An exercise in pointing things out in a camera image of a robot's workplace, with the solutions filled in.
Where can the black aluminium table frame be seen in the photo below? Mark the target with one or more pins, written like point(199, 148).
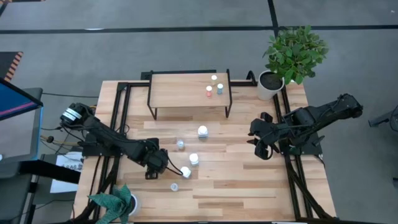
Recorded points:
point(138, 83)

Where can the white paper sheet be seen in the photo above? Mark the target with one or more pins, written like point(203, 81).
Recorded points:
point(66, 186)

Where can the blue pill vial white cap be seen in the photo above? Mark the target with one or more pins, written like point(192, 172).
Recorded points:
point(219, 86)

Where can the wooden shelf black metal frame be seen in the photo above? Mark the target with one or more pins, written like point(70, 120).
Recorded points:
point(183, 93)

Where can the pink pill vial white cap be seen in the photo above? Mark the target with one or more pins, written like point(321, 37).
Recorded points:
point(209, 89)

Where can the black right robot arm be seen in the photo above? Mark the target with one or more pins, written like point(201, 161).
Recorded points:
point(326, 112)

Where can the black chair base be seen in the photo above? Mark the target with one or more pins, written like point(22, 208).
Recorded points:
point(381, 119)

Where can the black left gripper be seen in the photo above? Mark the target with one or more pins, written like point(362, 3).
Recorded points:
point(157, 160)

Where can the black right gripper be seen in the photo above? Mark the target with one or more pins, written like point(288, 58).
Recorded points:
point(269, 133)

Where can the white melatonin supplement bottle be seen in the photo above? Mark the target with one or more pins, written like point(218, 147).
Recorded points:
point(202, 130)
point(194, 158)
point(185, 171)

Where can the black orange striped mat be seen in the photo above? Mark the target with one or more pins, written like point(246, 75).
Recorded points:
point(6, 63)

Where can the teal plant in white pot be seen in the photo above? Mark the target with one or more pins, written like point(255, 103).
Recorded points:
point(115, 202)

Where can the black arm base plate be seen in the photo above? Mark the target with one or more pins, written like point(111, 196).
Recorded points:
point(311, 146)
point(99, 152)

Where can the translucent white plastic bottle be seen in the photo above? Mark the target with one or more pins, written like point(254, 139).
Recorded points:
point(174, 187)
point(180, 144)

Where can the black stand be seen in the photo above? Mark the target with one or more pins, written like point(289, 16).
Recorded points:
point(46, 171)

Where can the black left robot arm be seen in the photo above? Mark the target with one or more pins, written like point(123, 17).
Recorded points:
point(105, 138)

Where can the computer monitor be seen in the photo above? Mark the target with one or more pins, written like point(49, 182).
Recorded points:
point(15, 130)

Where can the green plant in white pot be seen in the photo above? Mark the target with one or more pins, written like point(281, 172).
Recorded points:
point(270, 81)

